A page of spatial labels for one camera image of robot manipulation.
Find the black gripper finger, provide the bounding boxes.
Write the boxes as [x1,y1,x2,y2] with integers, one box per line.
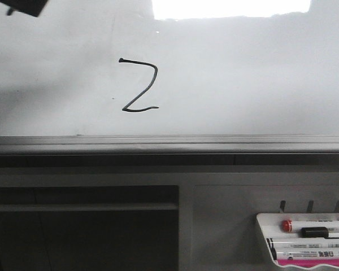
[0,0,48,17]

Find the black hook left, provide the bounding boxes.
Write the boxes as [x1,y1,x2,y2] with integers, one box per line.
[279,200,286,213]

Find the black hook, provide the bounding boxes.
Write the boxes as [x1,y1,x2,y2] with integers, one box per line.
[279,200,286,213]
[306,200,314,213]
[334,200,339,213]

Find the white plastic marker tray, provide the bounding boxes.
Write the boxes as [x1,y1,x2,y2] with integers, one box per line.
[257,213,339,270]

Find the red capped white marker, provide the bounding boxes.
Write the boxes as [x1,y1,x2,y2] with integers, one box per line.
[281,220,339,233]

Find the white marker black end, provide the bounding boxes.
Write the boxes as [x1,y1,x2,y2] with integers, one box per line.
[266,238,339,248]

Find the black hook middle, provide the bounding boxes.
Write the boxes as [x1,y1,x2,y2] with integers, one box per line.
[306,200,314,213]

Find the black capped white marker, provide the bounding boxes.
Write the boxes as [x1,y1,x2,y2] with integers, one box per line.
[300,227,339,238]

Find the black hook right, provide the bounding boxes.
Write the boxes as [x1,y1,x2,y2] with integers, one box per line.
[334,200,339,213]

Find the white marker with barcode label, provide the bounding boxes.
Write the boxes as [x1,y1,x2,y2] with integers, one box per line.
[270,248,339,260]

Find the whiteboard with aluminium frame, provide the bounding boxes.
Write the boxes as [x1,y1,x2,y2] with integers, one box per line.
[0,1,339,155]

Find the grey metal stand frame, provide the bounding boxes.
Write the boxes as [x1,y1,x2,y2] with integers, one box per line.
[0,154,339,270]

